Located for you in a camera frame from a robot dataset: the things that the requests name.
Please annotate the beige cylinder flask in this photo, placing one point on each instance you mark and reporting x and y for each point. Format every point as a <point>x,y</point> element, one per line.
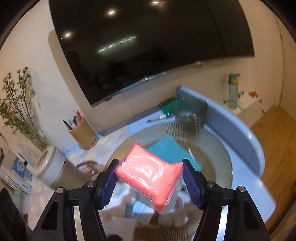
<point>52,166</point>

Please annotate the grey round container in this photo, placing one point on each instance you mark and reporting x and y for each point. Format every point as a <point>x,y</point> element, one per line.
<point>192,111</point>

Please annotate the tan handbag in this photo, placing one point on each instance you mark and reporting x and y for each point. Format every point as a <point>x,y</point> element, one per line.
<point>87,165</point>

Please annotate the white cabinet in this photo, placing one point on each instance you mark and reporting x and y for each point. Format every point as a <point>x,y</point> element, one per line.
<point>249,104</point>

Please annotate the black television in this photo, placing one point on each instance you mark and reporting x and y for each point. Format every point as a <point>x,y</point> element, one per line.
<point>150,46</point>

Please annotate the green pack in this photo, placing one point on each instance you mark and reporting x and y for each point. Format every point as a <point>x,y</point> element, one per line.
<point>170,104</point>

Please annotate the bunch of pens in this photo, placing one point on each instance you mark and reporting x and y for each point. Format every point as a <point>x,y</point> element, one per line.
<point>77,117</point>

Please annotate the wooden pen holder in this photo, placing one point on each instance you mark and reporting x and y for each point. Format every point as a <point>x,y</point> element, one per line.
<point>84,134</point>

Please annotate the green water bottle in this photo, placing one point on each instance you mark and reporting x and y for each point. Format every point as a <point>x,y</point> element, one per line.
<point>232,95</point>

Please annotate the dried flower bunch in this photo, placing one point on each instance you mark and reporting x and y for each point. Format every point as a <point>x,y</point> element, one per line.
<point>16,104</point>

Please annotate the row of green books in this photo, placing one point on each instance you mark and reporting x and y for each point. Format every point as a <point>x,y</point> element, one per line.
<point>13,183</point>

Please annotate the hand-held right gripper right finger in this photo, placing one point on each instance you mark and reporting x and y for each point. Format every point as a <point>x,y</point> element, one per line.
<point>192,185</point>

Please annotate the silver pen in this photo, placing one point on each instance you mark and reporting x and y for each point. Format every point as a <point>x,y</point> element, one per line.
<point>159,118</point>

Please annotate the pink clay bag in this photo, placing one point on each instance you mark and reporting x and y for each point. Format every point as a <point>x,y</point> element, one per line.
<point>148,176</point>

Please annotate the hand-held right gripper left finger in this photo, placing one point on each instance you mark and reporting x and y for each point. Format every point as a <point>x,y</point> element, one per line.
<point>108,185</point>

